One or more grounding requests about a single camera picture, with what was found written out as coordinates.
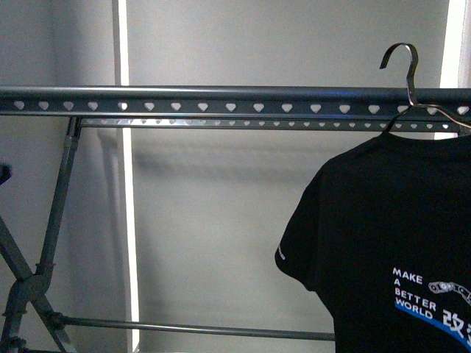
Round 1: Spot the thin metal clothes hanger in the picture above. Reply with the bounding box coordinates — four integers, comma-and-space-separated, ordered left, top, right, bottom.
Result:
380, 43, 470, 132

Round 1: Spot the black printed t-shirt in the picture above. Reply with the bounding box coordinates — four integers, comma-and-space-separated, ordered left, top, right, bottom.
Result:
275, 132, 470, 352

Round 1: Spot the grey metal drying rack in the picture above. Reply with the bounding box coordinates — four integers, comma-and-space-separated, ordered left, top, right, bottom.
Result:
1, 86, 470, 352

